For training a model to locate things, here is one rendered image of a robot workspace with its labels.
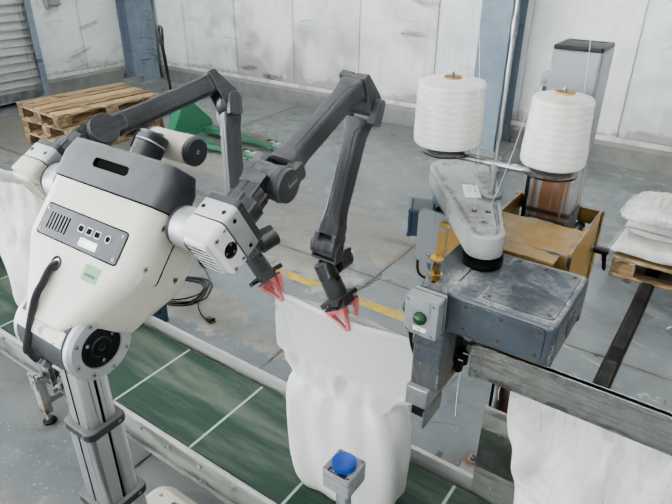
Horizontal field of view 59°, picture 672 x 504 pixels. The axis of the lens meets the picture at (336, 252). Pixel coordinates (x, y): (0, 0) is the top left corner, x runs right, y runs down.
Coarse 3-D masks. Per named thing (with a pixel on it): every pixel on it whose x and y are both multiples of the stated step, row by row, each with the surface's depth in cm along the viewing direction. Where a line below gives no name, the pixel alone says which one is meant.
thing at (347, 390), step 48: (288, 336) 180; (336, 336) 167; (384, 336) 158; (288, 384) 180; (336, 384) 171; (384, 384) 166; (288, 432) 188; (336, 432) 173; (384, 432) 164; (384, 480) 172
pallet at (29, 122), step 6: (138, 102) 682; (120, 108) 653; (126, 108) 655; (84, 114) 630; (90, 114) 630; (24, 120) 622; (30, 120) 616; (72, 120) 609; (78, 120) 610; (24, 126) 627; (30, 126) 623; (36, 126) 629; (42, 126) 607; (48, 126) 600; (78, 126) 591; (48, 132) 605; (54, 132) 607; (60, 132) 613; (66, 132) 587
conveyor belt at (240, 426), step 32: (128, 352) 256; (160, 352) 256; (192, 352) 256; (128, 384) 238; (160, 384) 238; (192, 384) 238; (224, 384) 238; (256, 384) 238; (160, 416) 222; (192, 416) 222; (224, 416) 222; (256, 416) 222; (192, 448) 208; (224, 448) 208; (256, 448) 208; (288, 448) 209; (256, 480) 196; (288, 480) 196; (416, 480) 197
